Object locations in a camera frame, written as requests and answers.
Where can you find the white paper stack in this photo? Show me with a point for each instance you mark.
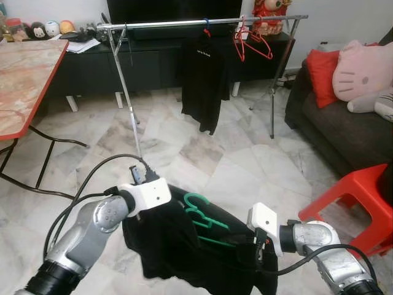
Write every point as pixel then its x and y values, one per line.
pixel 83 46

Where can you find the black round plush toy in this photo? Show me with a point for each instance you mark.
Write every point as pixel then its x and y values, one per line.
pixel 38 29

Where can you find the black knit garment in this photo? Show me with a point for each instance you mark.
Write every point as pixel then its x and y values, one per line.
pixel 166 246

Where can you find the pink cat face pillow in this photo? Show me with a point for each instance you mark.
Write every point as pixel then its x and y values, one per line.
pixel 362 70

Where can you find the orange round plush toy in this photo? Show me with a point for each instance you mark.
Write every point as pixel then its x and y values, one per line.
pixel 67 26

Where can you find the white covered side table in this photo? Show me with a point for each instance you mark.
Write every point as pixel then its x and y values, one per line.
pixel 331 45

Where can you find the red plastic stool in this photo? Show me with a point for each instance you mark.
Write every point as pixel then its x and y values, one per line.
pixel 356 184

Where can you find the dark grey sofa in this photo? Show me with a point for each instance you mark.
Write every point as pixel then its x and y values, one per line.
pixel 350 135

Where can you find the red gold figurine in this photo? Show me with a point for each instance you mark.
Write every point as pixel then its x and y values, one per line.
pixel 270 15

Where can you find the red hanger with blue hook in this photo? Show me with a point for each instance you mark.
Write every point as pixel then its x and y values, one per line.
pixel 206 26

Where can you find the black television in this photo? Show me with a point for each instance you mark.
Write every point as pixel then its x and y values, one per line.
pixel 172 9

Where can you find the white tissue pack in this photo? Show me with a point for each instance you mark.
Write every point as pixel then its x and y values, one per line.
pixel 242 34

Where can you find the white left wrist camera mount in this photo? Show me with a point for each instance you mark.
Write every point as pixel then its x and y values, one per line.
pixel 150 193

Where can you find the marble top folding table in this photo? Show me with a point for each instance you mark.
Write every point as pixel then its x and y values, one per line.
pixel 24 80

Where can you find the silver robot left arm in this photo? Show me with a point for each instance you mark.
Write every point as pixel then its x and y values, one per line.
pixel 80 239

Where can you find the grey Totoro plush pillow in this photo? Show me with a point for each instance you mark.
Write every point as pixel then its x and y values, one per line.
pixel 374 101

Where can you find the green clothes hanger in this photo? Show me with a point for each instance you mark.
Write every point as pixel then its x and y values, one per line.
pixel 193 196

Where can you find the black t-shirt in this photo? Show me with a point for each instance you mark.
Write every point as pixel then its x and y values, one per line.
pixel 202 80

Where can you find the white round plush toy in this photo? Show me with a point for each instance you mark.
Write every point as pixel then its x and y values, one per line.
pixel 52 27

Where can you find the black TV console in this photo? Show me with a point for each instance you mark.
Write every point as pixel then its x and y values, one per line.
pixel 92 67

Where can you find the silver clothes rack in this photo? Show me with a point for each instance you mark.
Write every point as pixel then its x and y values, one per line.
pixel 184 23

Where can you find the black wallet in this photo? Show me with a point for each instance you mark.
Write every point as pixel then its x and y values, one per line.
pixel 77 35

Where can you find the red cushion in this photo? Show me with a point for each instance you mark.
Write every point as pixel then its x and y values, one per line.
pixel 322 74

